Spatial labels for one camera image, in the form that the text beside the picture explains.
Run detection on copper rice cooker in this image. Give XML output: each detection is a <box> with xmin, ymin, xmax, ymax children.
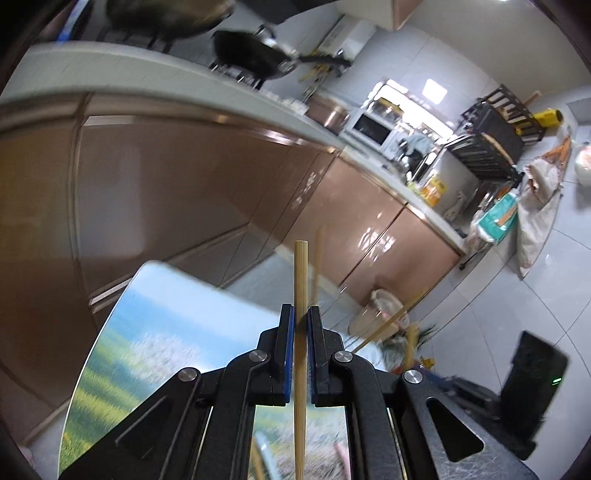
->
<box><xmin>307</xmin><ymin>95</ymin><xmax>352</xmax><ymax>134</ymax></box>

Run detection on white kitchen countertop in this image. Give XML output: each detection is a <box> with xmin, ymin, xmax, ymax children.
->
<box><xmin>0</xmin><ymin>41</ymin><xmax>467</xmax><ymax>254</ymax></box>

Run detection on white water heater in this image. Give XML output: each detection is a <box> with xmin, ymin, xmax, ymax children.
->
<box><xmin>318</xmin><ymin>14</ymin><xmax>377</xmax><ymax>61</ymax></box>

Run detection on white microwave oven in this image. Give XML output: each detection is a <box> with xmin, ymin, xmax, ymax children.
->
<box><xmin>344</xmin><ymin>111</ymin><xmax>393</xmax><ymax>148</ymax></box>

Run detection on bamboo chopstick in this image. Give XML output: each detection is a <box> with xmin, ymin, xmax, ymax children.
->
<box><xmin>351</xmin><ymin>295</ymin><xmax>423</xmax><ymax>354</ymax></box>
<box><xmin>294</xmin><ymin>240</ymin><xmax>309</xmax><ymax>480</ymax></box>
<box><xmin>249</xmin><ymin>436</ymin><xmax>269</xmax><ymax>480</ymax></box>
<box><xmin>310</xmin><ymin>226</ymin><xmax>328</xmax><ymax>305</ymax></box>

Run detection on beige trash bin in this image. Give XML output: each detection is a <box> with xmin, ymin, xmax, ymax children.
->
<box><xmin>348</xmin><ymin>288</ymin><xmax>411</xmax><ymax>344</ymax></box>

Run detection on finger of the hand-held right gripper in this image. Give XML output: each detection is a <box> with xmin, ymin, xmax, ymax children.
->
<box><xmin>438</xmin><ymin>375</ymin><xmax>504</xmax><ymax>409</ymax></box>

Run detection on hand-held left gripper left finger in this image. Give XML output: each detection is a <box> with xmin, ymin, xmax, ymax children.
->
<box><xmin>58</xmin><ymin>304</ymin><xmax>295</xmax><ymax>480</ymax></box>

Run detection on copper upper cabinet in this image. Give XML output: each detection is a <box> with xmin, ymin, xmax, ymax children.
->
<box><xmin>392</xmin><ymin>0</ymin><xmax>426</xmax><ymax>31</ymax></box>

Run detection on white sack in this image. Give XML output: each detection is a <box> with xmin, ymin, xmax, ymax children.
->
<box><xmin>515</xmin><ymin>138</ymin><xmax>575</xmax><ymax>280</ymax></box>

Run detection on glass pot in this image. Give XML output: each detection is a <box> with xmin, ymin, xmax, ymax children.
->
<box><xmin>369</xmin><ymin>97</ymin><xmax>402</xmax><ymax>121</ymax></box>

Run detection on bronze wok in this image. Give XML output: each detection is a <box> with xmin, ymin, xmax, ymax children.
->
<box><xmin>106</xmin><ymin>0</ymin><xmax>236</xmax><ymax>40</ymax></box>

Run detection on copper base cabinets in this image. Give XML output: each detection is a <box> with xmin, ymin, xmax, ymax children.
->
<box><xmin>0</xmin><ymin>90</ymin><xmax>462</xmax><ymax>444</ymax></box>

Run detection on black wok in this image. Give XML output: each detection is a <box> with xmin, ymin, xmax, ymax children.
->
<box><xmin>213</xmin><ymin>25</ymin><xmax>352</xmax><ymax>81</ymax></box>

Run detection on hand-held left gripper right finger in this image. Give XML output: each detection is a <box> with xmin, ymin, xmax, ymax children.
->
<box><xmin>307</xmin><ymin>305</ymin><xmax>541</xmax><ymax>480</ymax></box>

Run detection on yellow roll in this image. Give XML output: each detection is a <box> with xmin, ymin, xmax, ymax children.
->
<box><xmin>531</xmin><ymin>109</ymin><xmax>564</xmax><ymax>130</ymax></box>

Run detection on black dish rack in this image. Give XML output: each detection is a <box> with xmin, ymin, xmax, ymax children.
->
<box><xmin>445</xmin><ymin>84</ymin><xmax>543</xmax><ymax>181</ymax></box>

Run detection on teal bag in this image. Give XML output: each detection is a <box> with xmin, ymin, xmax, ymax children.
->
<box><xmin>471</xmin><ymin>191</ymin><xmax>520</xmax><ymax>245</ymax></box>

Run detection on blue towel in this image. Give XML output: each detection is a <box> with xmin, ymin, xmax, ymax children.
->
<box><xmin>399</xmin><ymin>134</ymin><xmax>435</xmax><ymax>160</ymax></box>

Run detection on yellow box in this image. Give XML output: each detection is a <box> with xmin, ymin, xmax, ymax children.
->
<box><xmin>418</xmin><ymin>178</ymin><xmax>448</xmax><ymax>206</ymax></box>

